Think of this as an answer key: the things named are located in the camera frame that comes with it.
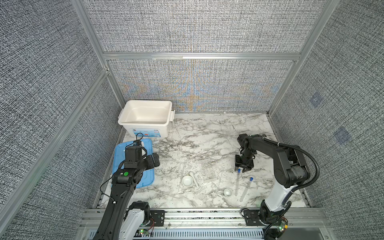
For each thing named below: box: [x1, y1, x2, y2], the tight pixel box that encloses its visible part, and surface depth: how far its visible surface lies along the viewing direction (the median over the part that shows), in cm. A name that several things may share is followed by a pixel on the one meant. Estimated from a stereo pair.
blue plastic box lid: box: [135, 168, 155, 189], surface depth 86 cm
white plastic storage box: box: [118, 100, 175, 138], surface depth 105 cm
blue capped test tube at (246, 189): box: [239, 176, 254, 203], surface depth 84 cm
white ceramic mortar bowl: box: [182, 175, 194, 187], surface depth 86 cm
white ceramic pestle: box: [189, 171, 199, 188], surface depth 87 cm
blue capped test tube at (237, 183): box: [234, 168, 241, 197], surface depth 87 cm
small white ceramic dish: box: [224, 188, 233, 197], surface depth 81 cm
